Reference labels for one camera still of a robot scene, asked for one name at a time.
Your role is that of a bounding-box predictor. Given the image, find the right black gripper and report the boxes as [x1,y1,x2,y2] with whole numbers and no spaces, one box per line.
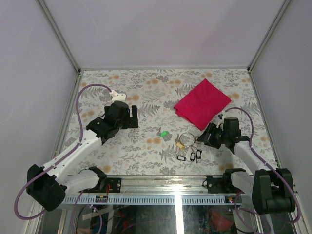
[196,122,229,149]

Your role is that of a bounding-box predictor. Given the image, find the black tag key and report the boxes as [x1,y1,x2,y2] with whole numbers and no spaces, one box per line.
[196,149,202,159]
[190,152,196,162]
[176,155,187,162]

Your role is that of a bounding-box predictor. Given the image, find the large metal keyring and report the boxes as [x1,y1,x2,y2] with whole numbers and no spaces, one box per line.
[179,132,199,148]

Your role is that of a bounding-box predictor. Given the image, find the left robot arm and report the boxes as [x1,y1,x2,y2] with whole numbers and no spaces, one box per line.
[26,101,138,212]

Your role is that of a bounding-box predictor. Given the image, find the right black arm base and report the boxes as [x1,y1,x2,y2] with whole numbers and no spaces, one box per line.
[202,175,229,194]

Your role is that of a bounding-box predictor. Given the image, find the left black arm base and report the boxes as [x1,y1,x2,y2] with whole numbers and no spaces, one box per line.
[93,177,122,194]

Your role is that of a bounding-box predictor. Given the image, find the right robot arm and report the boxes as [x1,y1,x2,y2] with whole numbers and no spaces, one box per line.
[197,117,296,215]

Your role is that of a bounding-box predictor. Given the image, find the yellow tag key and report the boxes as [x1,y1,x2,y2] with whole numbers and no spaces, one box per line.
[175,138,185,150]

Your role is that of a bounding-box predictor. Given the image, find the folded magenta cloth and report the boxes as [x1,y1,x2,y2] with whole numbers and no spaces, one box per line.
[174,79,232,131]

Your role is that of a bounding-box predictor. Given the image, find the green tag key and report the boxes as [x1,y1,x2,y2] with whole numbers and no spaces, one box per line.
[156,127,169,137]

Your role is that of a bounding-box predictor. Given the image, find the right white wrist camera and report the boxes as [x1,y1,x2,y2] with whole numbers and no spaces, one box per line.
[217,113,224,128]

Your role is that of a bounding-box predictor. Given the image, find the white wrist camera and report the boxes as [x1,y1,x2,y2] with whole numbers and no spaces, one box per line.
[217,113,224,128]
[109,90,127,102]

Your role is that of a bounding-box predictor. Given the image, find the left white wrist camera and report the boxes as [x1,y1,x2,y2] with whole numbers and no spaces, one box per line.
[109,90,127,102]

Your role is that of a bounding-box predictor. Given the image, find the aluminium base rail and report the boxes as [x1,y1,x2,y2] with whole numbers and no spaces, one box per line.
[36,175,299,205]

